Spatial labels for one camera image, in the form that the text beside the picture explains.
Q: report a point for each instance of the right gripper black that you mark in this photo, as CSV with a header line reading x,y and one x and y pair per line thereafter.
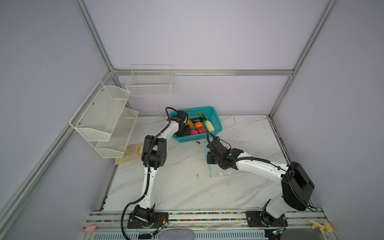
x,y
208,160

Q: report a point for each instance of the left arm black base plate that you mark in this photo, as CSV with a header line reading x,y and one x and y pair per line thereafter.
x,y
139,223

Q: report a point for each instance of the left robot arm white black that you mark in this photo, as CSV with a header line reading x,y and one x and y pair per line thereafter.
x,y
154,156

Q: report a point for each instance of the orange tangerine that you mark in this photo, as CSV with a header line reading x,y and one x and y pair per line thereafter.
x,y
198,125

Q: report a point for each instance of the red bell pepper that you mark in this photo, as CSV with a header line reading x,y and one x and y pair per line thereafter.
x,y
201,130

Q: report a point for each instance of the beige tape scraps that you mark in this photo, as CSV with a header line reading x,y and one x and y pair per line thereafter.
x,y
325,227

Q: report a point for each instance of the clear zip bag blue zipper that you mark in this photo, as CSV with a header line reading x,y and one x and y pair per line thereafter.
x,y
215,170

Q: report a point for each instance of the teal plastic basket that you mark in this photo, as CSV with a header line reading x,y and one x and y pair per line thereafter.
x,y
207,113

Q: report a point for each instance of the pink sponge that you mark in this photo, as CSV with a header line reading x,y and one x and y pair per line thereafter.
x,y
90,229

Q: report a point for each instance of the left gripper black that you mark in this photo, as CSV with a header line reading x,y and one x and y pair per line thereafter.
x,y
187,131

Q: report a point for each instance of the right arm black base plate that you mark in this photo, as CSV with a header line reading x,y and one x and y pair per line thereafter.
x,y
263,219

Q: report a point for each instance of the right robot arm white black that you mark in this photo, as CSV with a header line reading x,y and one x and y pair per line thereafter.
x,y
296,185

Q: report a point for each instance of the white wire wall basket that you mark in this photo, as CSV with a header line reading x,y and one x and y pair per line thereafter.
x,y
151,80

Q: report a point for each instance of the white mesh two-tier shelf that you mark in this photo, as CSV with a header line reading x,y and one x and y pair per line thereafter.
x,y
105,121

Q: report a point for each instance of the orange yellow mango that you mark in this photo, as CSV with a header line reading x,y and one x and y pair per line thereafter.
x,y
190,124

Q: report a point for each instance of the aluminium rail base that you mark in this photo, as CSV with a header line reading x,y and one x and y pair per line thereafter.
x,y
211,225

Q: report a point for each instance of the grey cloth pad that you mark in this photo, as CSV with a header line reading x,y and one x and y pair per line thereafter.
x,y
177,234

